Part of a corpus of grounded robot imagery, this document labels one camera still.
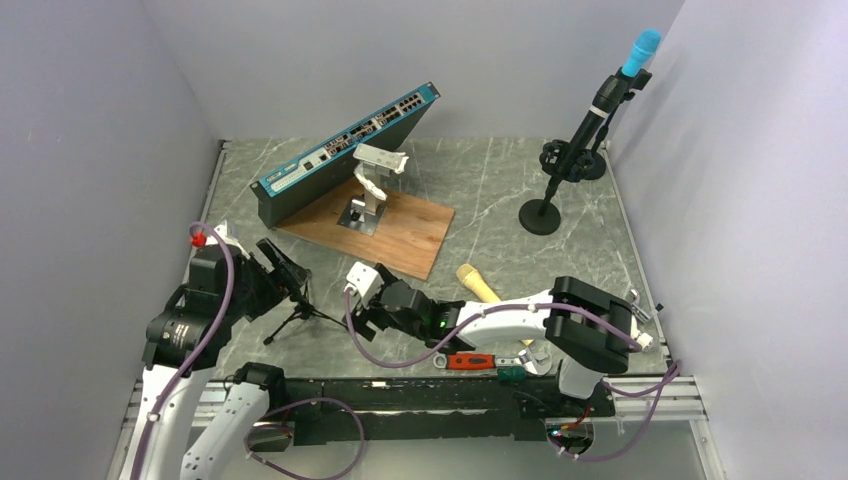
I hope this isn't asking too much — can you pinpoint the black tripod shock mount stand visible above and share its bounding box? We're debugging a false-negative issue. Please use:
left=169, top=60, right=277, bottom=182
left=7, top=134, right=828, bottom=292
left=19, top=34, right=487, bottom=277
left=262, top=269, right=342, bottom=346

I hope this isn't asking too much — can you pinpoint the beige gold microphone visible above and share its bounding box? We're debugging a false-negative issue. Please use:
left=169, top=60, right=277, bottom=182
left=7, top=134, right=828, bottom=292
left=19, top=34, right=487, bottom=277
left=456, top=264, right=531, bottom=346

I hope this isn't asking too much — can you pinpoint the black microphone blue foam head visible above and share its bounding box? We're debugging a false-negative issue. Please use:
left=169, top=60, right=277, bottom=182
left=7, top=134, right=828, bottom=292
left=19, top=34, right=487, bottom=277
left=569, top=69, right=635, bottom=151

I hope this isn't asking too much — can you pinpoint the black clip mic stand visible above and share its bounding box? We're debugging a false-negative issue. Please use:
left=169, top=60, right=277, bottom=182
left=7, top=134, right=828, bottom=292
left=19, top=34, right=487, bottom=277
left=582, top=69, right=653, bottom=181

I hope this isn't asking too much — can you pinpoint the black round base mic stand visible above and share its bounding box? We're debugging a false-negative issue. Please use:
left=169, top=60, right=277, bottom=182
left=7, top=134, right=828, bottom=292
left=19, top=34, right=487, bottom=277
left=518, top=139, right=607, bottom=236

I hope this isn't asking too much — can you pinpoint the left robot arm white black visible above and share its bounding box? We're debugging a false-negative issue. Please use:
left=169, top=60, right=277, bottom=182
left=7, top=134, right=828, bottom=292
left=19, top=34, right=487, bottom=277
left=120, top=237, right=311, bottom=479

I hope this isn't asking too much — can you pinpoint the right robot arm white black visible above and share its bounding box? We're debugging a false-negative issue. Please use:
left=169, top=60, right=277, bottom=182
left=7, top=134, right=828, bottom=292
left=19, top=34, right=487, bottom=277
left=343, top=264, right=654, bottom=415

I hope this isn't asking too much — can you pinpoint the brown wooden board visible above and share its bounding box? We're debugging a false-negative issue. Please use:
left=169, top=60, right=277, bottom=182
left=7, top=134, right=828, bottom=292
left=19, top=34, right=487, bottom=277
left=278, top=179, right=455, bottom=280

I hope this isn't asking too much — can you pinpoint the green small connector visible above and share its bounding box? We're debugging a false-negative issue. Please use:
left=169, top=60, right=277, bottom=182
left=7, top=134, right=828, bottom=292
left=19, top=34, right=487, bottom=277
left=497, top=366, right=527, bottom=383

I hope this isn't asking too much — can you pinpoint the white metal pipe fitting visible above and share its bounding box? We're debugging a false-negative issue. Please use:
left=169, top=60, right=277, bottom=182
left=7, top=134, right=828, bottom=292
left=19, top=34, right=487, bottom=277
left=626, top=288, right=665, bottom=324

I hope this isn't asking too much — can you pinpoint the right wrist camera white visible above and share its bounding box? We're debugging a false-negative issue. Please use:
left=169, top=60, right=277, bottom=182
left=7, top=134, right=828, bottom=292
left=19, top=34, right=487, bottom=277
left=343, top=261, right=384, bottom=309

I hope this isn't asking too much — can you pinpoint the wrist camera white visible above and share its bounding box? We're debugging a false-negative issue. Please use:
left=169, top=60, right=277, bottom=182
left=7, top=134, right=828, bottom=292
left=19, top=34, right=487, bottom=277
left=189, top=220, right=249, bottom=257
left=343, top=261, right=384, bottom=309

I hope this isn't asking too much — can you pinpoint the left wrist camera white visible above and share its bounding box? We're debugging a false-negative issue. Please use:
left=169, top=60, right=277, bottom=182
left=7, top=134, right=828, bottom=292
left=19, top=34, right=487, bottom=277
left=189, top=220, right=249, bottom=257

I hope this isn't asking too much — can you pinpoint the blue network switch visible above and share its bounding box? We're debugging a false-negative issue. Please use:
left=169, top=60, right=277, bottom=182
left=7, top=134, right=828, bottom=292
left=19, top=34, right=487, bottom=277
left=251, top=82, right=441, bottom=229

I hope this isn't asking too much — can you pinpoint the white silver bracket fixture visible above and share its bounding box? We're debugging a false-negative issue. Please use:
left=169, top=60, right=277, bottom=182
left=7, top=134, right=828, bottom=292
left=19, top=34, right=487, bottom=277
left=338, top=143, right=409, bottom=235

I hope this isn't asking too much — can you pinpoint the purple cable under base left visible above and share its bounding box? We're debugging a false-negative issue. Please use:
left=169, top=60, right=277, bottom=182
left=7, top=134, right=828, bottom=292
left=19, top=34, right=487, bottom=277
left=243, top=397, right=367, bottom=480

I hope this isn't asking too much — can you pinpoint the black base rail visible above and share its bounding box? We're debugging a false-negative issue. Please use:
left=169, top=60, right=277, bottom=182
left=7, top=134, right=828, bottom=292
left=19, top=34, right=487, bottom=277
left=260, top=376, right=616, bottom=446

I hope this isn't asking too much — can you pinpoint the red handled adjustable wrench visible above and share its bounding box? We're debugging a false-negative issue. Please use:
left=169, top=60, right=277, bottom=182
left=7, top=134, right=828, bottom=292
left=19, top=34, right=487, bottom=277
left=432, top=348, right=552, bottom=376

